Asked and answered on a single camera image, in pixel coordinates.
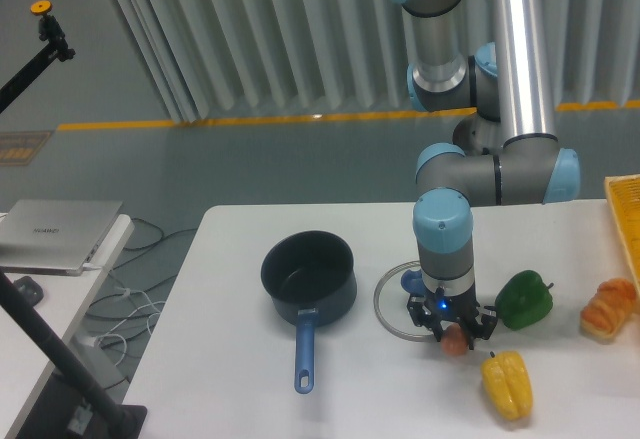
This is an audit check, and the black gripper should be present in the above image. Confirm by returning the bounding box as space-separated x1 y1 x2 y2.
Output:
407 286 496 350

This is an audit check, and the brown egg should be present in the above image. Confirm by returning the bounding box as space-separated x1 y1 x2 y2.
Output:
440 324 468 357

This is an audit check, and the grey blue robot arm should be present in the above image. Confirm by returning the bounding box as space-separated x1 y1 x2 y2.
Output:
393 0 581 346

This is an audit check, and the yellow bell pepper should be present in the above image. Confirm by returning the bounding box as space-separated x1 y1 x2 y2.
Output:
480 351 533 421

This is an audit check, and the green bell pepper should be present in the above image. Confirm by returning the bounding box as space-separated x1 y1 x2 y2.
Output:
495 270 553 331

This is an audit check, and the glass lid with blue knob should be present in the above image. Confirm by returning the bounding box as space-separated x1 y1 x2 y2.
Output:
373 261 436 343

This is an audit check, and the orange croissant bread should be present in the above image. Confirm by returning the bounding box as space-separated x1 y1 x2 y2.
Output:
580 278 637 341

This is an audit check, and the yellow woven basket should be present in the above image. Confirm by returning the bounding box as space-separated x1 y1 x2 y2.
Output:
604 174 639 291

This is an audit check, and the white curtain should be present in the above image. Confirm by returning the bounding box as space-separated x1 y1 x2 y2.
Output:
113 0 639 122

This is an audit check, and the silver laptop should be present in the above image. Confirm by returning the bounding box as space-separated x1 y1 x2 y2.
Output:
1 199 122 276

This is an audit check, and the white side table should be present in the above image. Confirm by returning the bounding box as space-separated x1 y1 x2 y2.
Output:
1 214 146 438

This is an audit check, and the dark saucepan with blue handle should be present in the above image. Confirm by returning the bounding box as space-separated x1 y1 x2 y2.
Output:
261 230 357 394

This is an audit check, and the black floor cable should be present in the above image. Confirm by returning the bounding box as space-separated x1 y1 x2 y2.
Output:
84 216 199 390

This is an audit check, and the black camera stand pole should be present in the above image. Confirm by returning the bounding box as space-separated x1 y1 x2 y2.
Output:
1 273 147 438

